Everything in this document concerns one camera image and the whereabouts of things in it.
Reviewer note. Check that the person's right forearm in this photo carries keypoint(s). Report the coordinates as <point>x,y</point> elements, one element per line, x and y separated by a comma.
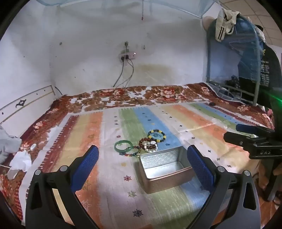
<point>262,178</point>

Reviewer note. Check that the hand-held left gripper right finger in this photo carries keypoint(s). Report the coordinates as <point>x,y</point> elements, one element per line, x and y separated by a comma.
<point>198,165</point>

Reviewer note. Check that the rectangular metal tin box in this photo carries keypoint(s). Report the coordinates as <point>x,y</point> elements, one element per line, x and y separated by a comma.
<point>167,182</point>

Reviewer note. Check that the striped colourful mat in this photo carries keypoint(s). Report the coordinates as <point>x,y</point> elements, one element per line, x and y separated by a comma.
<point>110,187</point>

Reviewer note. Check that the brown floral bed sheet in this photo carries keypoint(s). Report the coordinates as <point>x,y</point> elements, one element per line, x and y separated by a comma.
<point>154,92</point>

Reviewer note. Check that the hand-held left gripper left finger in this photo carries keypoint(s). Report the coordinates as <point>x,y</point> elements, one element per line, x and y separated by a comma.
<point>87,164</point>

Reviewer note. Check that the white power strip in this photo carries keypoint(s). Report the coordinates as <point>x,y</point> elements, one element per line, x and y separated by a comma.
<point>126,56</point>

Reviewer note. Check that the black printed shirt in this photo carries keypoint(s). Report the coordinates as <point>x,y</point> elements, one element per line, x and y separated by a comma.
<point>269,66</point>

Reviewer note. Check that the white bed headboard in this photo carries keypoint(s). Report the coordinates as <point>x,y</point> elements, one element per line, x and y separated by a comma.
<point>26,105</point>

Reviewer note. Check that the white jacket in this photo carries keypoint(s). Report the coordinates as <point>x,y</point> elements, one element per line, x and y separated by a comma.
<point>224,24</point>

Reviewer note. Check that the green jade bangle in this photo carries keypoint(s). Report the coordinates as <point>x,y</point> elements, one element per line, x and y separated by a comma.
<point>115,146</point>

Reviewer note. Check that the small white cap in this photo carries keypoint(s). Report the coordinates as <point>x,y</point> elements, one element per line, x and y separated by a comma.
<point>33,146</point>

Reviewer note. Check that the grey cloth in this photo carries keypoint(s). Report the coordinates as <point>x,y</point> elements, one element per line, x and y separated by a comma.
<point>7,143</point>

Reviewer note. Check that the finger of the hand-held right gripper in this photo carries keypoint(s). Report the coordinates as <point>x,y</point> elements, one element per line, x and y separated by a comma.
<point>236,138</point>
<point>245,128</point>

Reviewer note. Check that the crumpled white tissue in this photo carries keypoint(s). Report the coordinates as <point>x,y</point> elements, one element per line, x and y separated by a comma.
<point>21,160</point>

